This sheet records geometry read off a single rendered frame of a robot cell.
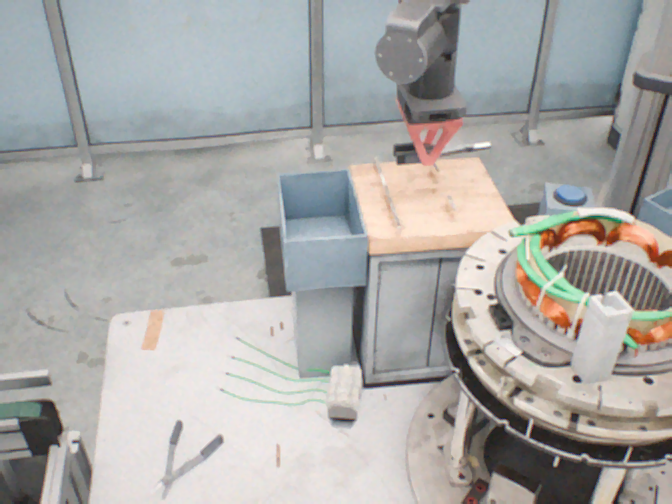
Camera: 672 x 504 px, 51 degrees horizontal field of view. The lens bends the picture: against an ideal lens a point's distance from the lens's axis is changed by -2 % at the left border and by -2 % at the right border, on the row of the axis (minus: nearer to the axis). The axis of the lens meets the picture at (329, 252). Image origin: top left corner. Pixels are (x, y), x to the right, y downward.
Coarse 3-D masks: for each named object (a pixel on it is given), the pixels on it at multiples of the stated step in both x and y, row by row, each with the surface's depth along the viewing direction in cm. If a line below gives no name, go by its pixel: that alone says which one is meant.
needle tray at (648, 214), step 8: (664, 192) 101; (648, 200) 99; (656, 200) 100; (664, 200) 102; (648, 208) 99; (656, 208) 98; (664, 208) 103; (640, 216) 100; (648, 216) 99; (656, 216) 98; (664, 216) 97; (648, 224) 100; (656, 224) 98; (664, 224) 97; (664, 232) 98
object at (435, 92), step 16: (432, 64) 80; (448, 64) 80; (432, 80) 81; (448, 80) 82; (416, 96) 83; (432, 96) 82; (448, 96) 83; (416, 112) 81; (432, 112) 81; (448, 112) 81; (464, 112) 82
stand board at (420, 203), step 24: (360, 168) 105; (384, 168) 105; (408, 168) 105; (456, 168) 105; (480, 168) 105; (360, 192) 100; (408, 192) 100; (432, 192) 100; (456, 192) 100; (480, 192) 100; (384, 216) 95; (408, 216) 95; (432, 216) 95; (456, 216) 95; (480, 216) 95; (504, 216) 95; (384, 240) 91; (408, 240) 92; (432, 240) 92; (456, 240) 93
